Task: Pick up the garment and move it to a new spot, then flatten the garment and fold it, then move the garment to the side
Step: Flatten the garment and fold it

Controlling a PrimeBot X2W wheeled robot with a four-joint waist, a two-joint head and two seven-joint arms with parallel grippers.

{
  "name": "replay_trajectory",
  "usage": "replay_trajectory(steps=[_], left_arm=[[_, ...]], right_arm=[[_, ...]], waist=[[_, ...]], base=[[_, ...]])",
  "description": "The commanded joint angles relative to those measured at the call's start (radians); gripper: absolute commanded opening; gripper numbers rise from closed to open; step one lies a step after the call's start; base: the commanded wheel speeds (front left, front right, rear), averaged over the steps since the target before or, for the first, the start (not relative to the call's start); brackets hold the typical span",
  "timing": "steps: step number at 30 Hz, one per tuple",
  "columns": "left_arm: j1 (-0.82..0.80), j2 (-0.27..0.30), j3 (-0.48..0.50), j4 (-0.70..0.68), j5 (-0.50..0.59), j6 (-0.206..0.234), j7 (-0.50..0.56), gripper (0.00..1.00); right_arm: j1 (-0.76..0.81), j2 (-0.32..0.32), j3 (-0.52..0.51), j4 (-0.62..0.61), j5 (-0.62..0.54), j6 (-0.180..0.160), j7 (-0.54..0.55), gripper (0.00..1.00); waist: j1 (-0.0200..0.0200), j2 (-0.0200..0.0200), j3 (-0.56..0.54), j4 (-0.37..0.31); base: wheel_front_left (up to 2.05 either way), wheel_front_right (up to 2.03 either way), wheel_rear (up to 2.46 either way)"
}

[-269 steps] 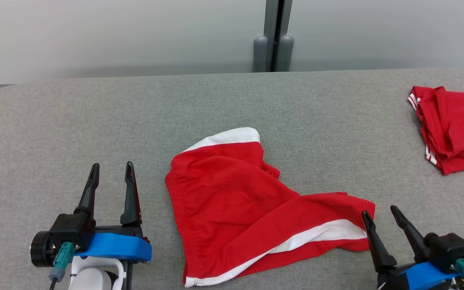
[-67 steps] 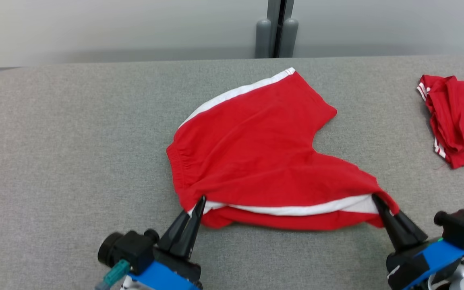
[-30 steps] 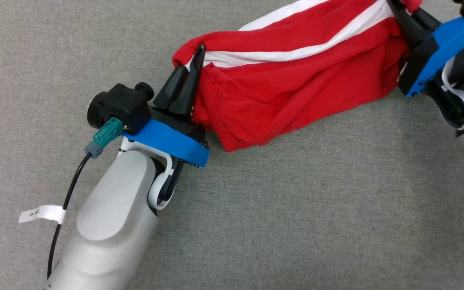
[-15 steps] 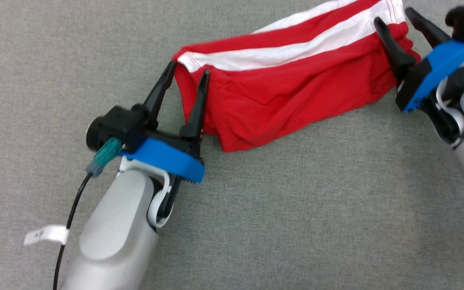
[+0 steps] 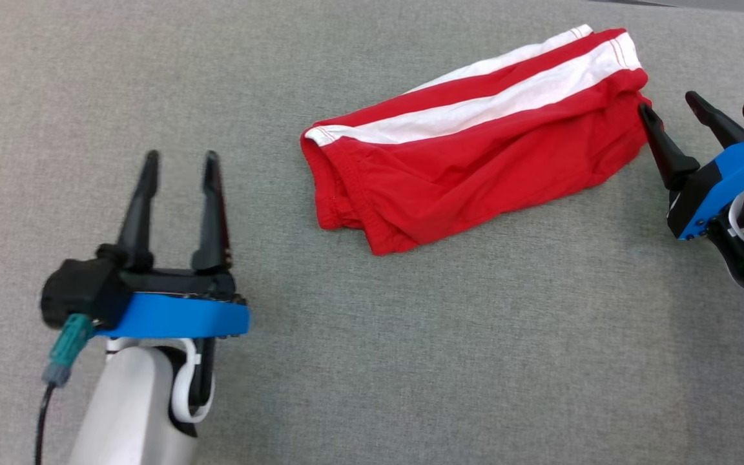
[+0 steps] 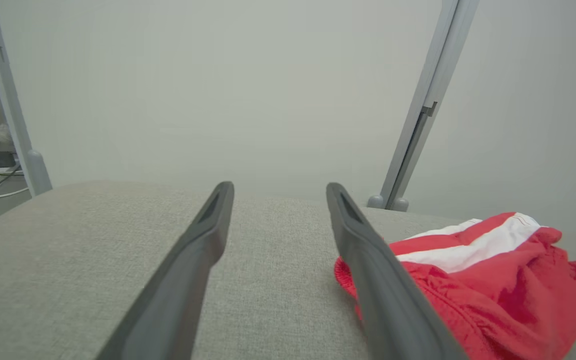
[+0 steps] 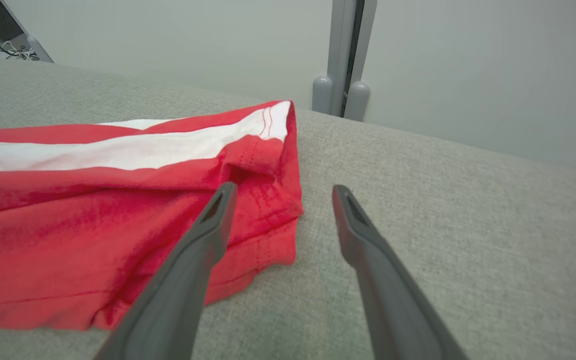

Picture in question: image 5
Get black cable with teal connector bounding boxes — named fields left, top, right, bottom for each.
left=34, top=314, right=97, bottom=465

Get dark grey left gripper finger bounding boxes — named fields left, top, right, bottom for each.
left=116, top=150, right=160, bottom=271
left=191, top=150, right=231, bottom=272

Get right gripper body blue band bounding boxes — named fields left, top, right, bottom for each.
left=667, top=138, right=744, bottom=242

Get red shorts with white stripes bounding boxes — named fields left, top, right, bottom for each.
left=300, top=25, right=652, bottom=256

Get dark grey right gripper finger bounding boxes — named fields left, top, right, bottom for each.
left=685, top=90, right=744, bottom=150
left=638, top=103, right=701, bottom=192

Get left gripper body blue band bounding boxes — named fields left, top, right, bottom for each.
left=98, top=270, right=251, bottom=340

